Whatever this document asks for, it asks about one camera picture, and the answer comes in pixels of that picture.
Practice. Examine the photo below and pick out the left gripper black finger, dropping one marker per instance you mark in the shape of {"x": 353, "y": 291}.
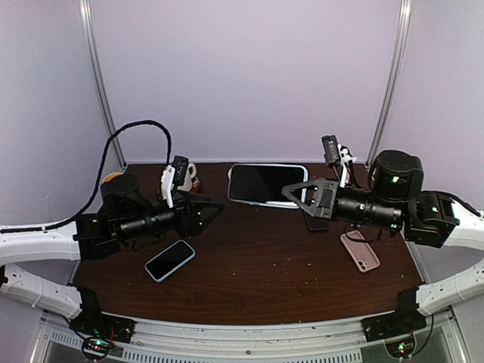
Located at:
{"x": 194, "y": 198}
{"x": 202, "y": 214}

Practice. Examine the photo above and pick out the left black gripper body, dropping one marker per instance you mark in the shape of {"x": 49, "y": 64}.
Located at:
{"x": 184, "y": 224}

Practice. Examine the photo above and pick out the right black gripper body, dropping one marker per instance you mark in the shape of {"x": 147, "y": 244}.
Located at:
{"x": 331, "y": 188}

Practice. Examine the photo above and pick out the white phone from blue case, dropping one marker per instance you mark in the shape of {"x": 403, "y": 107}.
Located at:
{"x": 264, "y": 183}

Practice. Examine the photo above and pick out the pink phone case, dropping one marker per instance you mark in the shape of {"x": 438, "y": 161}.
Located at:
{"x": 360, "y": 251}

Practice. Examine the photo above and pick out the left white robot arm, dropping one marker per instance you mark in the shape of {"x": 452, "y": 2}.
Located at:
{"x": 125, "y": 219}

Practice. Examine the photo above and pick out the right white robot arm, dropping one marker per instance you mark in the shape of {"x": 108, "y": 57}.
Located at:
{"x": 395, "y": 202}

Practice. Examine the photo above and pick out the red patterned coaster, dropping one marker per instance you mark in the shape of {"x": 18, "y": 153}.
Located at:
{"x": 196, "y": 185}

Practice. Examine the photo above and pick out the cream ribbed mug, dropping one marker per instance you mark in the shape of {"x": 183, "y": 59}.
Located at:
{"x": 190, "y": 176}

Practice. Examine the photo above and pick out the white mug orange inside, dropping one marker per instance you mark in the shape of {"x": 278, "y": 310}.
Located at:
{"x": 111, "y": 176}

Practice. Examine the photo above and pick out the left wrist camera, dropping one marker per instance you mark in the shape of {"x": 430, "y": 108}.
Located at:
{"x": 172, "y": 178}

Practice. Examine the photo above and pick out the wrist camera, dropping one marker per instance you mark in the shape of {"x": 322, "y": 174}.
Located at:
{"x": 339, "y": 158}
{"x": 172, "y": 178}

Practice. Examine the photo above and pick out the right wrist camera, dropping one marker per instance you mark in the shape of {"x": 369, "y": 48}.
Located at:
{"x": 339, "y": 158}

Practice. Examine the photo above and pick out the right aluminium frame post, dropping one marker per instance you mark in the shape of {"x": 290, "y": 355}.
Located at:
{"x": 398, "y": 55}

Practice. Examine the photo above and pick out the aluminium frame post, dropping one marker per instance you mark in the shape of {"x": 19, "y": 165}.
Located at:
{"x": 398, "y": 55}
{"x": 100, "y": 88}

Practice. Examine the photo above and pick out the front aluminium rail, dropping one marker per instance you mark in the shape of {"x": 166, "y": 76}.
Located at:
{"x": 328, "y": 341}

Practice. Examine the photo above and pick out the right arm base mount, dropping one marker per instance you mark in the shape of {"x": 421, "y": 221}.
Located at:
{"x": 396, "y": 330}

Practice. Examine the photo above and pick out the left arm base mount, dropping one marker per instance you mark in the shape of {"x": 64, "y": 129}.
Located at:
{"x": 99, "y": 332}

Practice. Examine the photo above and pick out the left aluminium frame post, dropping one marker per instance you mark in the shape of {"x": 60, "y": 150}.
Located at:
{"x": 100, "y": 88}

